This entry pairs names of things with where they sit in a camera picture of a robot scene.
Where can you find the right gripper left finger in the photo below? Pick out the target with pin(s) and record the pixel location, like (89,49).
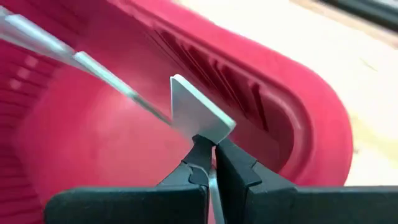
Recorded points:
(140,205)

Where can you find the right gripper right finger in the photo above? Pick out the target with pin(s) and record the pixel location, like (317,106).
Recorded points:
(311,205)

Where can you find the red plastic bin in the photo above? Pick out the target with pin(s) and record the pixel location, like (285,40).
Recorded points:
(93,140)

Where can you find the grey slotted divider panel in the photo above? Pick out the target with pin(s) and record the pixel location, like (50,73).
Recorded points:
(196,115)

